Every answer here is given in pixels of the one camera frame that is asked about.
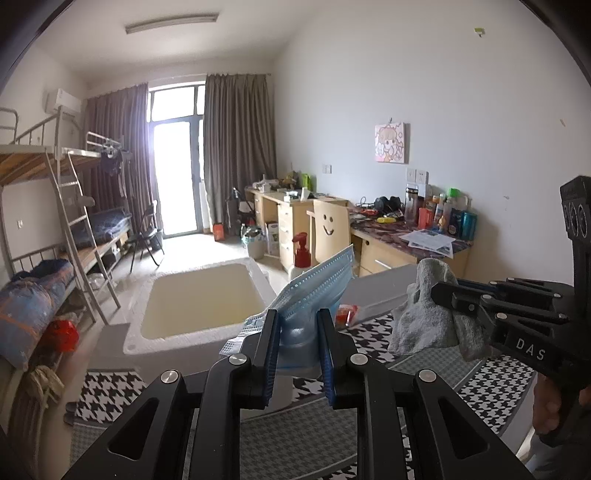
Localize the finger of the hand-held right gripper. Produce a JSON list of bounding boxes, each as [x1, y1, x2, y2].
[[450, 298, 571, 340], [430, 278, 575, 308]]

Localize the grey trash bin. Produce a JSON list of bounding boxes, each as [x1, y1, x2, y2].
[[244, 233, 266, 260]]

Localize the blue mattress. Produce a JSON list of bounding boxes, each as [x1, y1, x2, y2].
[[69, 208, 132, 250]]

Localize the white bottle red pump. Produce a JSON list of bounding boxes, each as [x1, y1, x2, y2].
[[288, 232, 315, 282]]

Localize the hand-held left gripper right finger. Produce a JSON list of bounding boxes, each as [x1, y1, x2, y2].
[[316, 307, 525, 480]]

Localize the metal bunk bed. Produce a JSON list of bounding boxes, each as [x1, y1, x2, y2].
[[0, 107, 134, 370]]

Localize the grey cloth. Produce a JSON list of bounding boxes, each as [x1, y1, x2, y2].
[[388, 257, 492, 361]]

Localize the white foam box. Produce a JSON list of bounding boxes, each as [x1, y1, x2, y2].
[[122, 258, 294, 411]]

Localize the blue plaid quilt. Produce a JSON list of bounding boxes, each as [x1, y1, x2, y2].
[[0, 259, 75, 370]]

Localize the hanging dark clothes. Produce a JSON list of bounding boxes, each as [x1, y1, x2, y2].
[[99, 148, 130, 199]]

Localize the houndstooth table cloth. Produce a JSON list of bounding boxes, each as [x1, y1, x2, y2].
[[62, 263, 541, 480]]

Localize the plain wooden desk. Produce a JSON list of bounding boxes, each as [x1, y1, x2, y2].
[[245, 185, 349, 268]]

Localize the wooden chair smiley face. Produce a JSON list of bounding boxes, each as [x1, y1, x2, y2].
[[307, 199, 352, 268]]

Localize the wooden desk patterned top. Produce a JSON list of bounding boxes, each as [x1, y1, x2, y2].
[[348, 210, 472, 278]]

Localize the white air conditioner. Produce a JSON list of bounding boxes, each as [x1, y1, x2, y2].
[[45, 89, 83, 115]]

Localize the red snack packet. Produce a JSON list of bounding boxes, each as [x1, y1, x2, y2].
[[333, 304, 360, 329]]

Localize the brown curtain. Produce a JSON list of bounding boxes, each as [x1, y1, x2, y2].
[[203, 72, 278, 232], [83, 83, 151, 222]]

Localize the red bag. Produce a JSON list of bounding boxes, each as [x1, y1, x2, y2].
[[46, 319, 79, 354]]

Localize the wall poster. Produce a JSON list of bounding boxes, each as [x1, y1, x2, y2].
[[374, 122, 410, 164]]

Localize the metal bed ladder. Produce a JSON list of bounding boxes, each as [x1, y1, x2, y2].
[[46, 151, 122, 324]]

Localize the blue face mask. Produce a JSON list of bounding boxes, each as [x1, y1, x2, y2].
[[217, 244, 356, 372]]

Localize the ceiling light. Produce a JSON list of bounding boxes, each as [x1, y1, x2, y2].
[[124, 13, 219, 34]]

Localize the yellow-green rag bundle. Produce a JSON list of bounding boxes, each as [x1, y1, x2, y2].
[[25, 364, 65, 409]]

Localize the person's right hand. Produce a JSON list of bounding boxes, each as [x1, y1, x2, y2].
[[533, 374, 575, 437]]

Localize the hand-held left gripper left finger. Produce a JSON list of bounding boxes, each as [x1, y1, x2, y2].
[[62, 308, 282, 480]]

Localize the black folding chair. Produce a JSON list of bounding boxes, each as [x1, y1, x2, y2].
[[124, 203, 164, 273]]

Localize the glass balcony door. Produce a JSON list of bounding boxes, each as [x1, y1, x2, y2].
[[147, 80, 206, 238]]

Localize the printed papers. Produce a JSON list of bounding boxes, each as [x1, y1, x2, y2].
[[398, 229, 455, 257]]

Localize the row of bottles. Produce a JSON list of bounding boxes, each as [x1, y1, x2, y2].
[[404, 185, 477, 241]]

